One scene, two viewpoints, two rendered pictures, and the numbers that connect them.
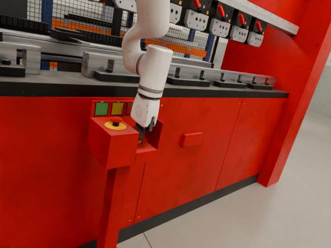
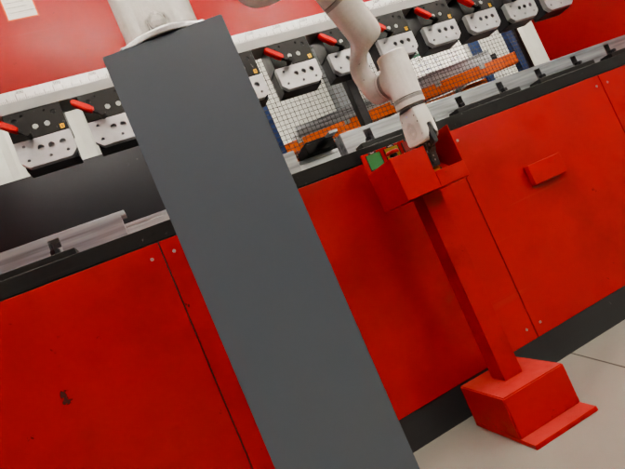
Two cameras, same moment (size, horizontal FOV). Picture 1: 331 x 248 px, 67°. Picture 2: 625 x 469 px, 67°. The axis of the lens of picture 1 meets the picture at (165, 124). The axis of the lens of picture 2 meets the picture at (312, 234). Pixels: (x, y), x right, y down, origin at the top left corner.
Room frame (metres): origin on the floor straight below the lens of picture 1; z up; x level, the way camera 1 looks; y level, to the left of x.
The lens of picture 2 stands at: (-0.51, -0.15, 0.62)
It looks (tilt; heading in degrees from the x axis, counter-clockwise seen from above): 3 degrees up; 26
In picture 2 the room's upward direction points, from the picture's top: 24 degrees counter-clockwise
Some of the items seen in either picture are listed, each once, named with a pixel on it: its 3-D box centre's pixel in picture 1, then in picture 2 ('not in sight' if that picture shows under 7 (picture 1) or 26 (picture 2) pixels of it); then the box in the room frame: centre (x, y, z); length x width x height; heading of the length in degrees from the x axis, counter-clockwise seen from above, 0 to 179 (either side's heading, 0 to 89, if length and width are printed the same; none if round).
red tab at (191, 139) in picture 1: (192, 139); (545, 168); (1.32, -0.17, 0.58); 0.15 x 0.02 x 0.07; 135
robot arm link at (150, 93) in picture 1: (149, 90); (409, 102); (0.83, 0.07, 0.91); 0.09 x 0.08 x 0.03; 43
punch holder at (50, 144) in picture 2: not in sight; (45, 140); (0.41, 0.98, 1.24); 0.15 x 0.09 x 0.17; 135
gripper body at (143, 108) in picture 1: (146, 107); (418, 124); (0.83, 0.08, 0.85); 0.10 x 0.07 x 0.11; 43
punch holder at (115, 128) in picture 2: not in sight; (114, 119); (0.55, 0.83, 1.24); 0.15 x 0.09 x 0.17; 135
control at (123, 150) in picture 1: (124, 131); (412, 165); (0.81, 0.13, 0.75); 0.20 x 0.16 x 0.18; 133
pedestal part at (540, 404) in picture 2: not in sight; (524, 397); (0.79, 0.11, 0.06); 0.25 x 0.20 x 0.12; 43
